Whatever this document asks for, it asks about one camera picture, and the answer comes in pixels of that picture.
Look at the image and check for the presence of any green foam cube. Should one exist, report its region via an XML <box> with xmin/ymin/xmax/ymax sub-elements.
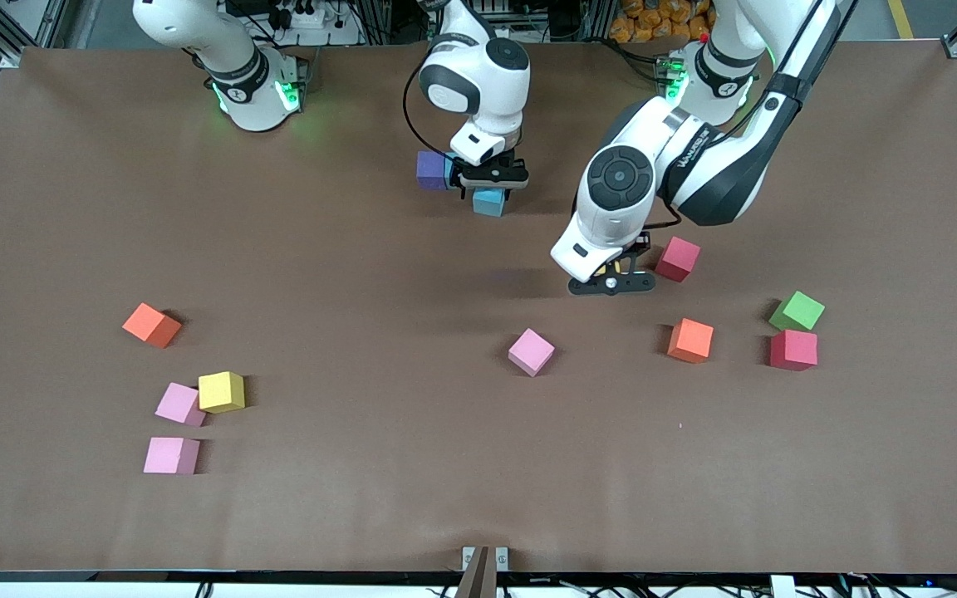
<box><xmin>768</xmin><ymin>290</ymin><xmax>827</xmax><ymax>333</ymax></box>

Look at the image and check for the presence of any pink foam cube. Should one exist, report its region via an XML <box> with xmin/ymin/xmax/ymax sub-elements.
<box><xmin>143</xmin><ymin>437</ymin><xmax>201</xmax><ymax>476</ymax></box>
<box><xmin>508</xmin><ymin>327</ymin><xmax>556</xmax><ymax>378</ymax></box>
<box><xmin>155</xmin><ymin>382</ymin><xmax>208</xmax><ymax>428</ymax></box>

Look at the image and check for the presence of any orange foam cube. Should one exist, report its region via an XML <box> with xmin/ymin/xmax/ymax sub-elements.
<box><xmin>122</xmin><ymin>302</ymin><xmax>183</xmax><ymax>350</ymax></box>
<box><xmin>666</xmin><ymin>317</ymin><xmax>715</xmax><ymax>365</ymax></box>

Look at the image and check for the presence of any pile of orange objects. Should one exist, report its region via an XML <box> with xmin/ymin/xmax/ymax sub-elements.
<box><xmin>611</xmin><ymin>0</ymin><xmax>716</xmax><ymax>42</ymax></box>

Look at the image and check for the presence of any white power strip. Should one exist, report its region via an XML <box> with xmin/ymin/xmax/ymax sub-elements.
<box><xmin>275</xmin><ymin>0</ymin><xmax>356</xmax><ymax>28</ymax></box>

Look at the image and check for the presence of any grey metal mounting bracket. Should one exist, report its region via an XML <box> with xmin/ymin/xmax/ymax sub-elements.
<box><xmin>462</xmin><ymin>546</ymin><xmax>510</xmax><ymax>572</ymax></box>

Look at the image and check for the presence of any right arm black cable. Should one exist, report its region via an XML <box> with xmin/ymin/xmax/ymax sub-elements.
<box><xmin>401</xmin><ymin>50</ymin><xmax>459</xmax><ymax>167</ymax></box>

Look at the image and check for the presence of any purple foam cube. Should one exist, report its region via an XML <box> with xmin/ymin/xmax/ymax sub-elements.
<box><xmin>416</xmin><ymin>150</ymin><xmax>449</xmax><ymax>192</ymax></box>

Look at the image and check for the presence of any brown table cover sheet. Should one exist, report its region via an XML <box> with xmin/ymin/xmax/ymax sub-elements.
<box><xmin>0</xmin><ymin>40</ymin><xmax>957</xmax><ymax>574</ymax></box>

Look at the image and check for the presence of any red foam cube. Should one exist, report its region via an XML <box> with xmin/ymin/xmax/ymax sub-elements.
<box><xmin>769</xmin><ymin>329</ymin><xmax>819</xmax><ymax>372</ymax></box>
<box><xmin>655</xmin><ymin>236</ymin><xmax>703</xmax><ymax>283</ymax></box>

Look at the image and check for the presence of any brown tapered strip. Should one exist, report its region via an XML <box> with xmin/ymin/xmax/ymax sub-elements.
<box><xmin>454</xmin><ymin>546</ymin><xmax>498</xmax><ymax>598</ymax></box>

